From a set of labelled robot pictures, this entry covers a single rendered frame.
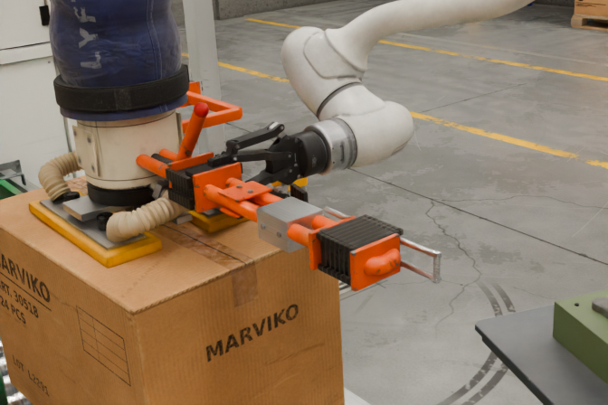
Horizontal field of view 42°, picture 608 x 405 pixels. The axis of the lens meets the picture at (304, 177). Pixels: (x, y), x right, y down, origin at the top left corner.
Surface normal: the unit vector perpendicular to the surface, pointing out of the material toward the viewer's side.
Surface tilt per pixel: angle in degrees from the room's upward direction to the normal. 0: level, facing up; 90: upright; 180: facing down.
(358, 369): 0
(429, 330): 0
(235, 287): 90
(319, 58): 63
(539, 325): 0
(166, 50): 87
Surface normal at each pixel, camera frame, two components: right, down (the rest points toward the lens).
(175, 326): 0.67, 0.22
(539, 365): -0.06, -0.94
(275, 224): -0.78, 0.26
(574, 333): -0.96, 0.14
